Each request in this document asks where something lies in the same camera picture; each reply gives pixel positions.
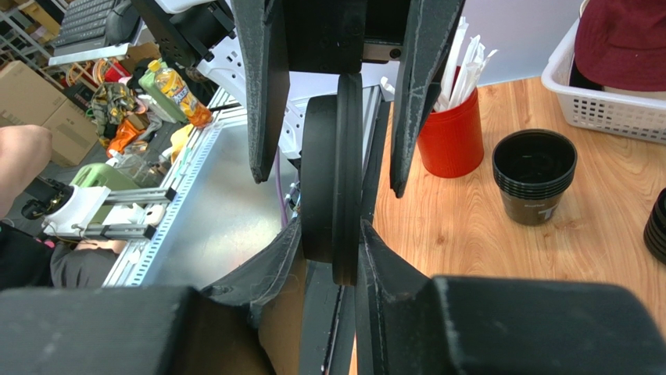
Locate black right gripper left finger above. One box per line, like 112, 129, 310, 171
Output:
1, 219, 306, 374

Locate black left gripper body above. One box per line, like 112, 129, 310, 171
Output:
282, 0, 411, 74

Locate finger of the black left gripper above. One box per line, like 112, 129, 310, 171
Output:
390, 0, 465, 198
231, 0, 290, 184

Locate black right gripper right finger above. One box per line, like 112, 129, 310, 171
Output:
356, 221, 665, 374

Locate black cup lid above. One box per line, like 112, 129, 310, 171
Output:
299, 73, 363, 286

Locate stack of black cups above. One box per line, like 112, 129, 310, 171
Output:
492, 129, 578, 226

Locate orange drink bottle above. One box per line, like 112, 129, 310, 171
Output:
148, 60, 212, 128

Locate red cup with straws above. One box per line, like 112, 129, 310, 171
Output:
417, 16, 496, 179

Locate dark red bucket hat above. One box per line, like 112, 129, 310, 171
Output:
574, 0, 665, 92

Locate white metal fixture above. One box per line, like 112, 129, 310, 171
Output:
22, 177, 177, 241

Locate white plastic basket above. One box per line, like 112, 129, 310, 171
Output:
542, 1, 665, 144

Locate beige hat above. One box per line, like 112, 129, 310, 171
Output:
603, 86, 666, 100

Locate cardboard boxes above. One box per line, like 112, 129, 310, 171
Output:
1, 61, 98, 167

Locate person's knee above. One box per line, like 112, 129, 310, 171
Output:
1, 125, 52, 218

